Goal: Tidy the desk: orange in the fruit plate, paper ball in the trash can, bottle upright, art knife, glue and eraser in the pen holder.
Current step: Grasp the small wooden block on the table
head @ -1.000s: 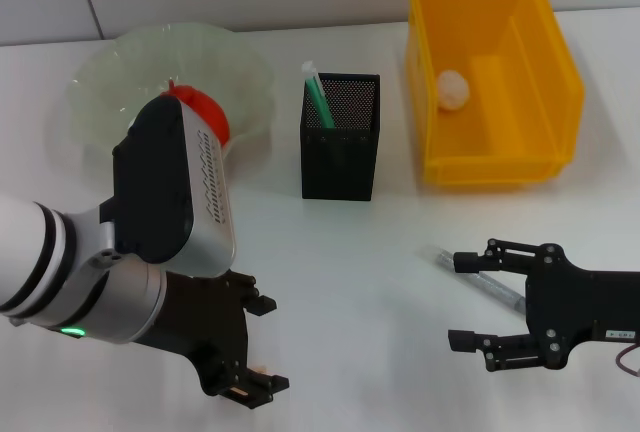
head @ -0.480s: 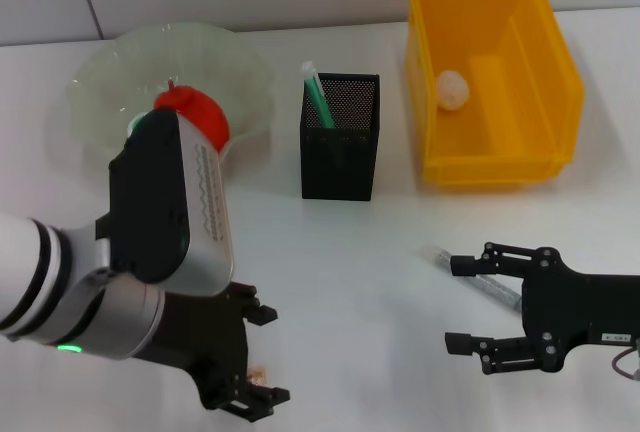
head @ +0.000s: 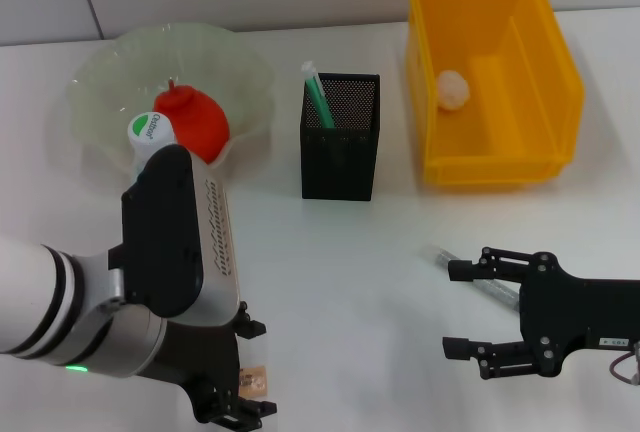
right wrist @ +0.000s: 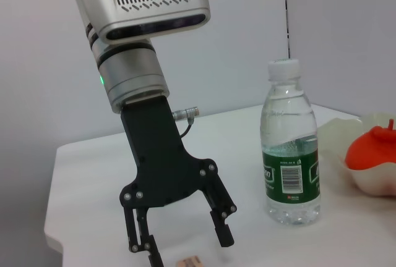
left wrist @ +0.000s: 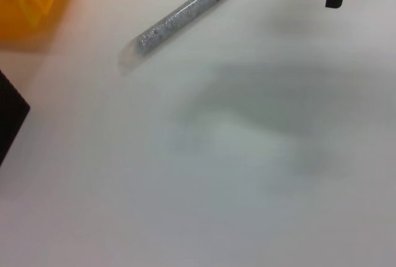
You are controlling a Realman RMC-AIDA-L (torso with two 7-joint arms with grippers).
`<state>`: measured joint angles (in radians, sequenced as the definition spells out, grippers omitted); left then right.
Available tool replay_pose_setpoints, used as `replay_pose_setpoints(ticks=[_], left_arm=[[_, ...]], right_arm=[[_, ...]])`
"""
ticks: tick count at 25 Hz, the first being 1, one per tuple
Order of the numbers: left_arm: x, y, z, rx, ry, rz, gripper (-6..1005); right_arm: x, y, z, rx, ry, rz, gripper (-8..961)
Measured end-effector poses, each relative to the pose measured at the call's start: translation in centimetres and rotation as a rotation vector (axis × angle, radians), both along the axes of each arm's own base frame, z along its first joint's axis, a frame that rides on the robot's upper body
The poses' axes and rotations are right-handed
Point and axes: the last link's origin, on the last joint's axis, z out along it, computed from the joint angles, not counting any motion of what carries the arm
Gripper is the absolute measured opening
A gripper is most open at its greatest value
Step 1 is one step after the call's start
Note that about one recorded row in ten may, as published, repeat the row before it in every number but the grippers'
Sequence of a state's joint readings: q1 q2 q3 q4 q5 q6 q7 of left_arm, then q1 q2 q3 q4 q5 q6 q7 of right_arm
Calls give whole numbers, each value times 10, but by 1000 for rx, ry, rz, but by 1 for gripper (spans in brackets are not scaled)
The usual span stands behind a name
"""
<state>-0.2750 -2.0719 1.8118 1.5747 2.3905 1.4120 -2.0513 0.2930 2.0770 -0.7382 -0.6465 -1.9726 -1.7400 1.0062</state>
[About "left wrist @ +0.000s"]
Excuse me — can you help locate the grey marker pen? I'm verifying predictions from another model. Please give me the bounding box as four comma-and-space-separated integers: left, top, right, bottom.
119, 0, 244, 75

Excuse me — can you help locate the black mesh pen holder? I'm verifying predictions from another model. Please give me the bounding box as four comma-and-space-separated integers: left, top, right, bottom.
0, 69, 31, 166

